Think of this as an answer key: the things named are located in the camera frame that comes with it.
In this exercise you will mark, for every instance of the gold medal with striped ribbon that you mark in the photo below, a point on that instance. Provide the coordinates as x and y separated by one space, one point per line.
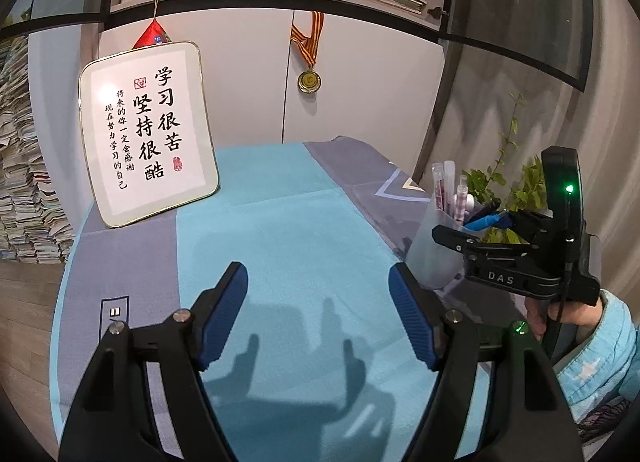
309 80

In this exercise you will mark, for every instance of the person's right hand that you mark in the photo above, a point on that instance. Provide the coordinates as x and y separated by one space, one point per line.
575 314

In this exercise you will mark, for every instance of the translucent pen holder cup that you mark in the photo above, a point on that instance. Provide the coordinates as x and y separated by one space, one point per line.
435 262

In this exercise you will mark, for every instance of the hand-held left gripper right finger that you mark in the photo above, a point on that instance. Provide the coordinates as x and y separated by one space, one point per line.
410 312

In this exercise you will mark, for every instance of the green leafy plant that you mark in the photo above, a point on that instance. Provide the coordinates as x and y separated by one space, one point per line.
530 187

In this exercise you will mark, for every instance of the framed calligraphy sign board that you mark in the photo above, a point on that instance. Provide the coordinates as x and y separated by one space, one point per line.
150 132

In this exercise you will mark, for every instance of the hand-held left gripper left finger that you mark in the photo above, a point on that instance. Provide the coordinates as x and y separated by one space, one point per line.
225 312

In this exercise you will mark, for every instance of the bunch of assorted pens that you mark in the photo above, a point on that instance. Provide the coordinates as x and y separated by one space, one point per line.
440 192

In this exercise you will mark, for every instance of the white bookshelf cabinet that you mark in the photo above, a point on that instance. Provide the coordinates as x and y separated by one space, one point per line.
360 92

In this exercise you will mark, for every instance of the red hanging pouch ornament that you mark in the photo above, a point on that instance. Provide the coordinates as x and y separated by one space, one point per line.
152 37

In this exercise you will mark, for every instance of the teal and grey tablecloth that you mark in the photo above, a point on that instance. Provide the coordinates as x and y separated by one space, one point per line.
300 242

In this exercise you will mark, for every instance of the tall stack of papers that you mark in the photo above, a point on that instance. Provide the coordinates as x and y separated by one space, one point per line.
30 192

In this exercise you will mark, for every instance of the beige curtain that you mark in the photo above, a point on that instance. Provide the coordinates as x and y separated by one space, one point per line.
610 117

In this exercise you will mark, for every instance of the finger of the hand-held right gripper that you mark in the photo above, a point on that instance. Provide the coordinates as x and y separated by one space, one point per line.
452 236
487 222

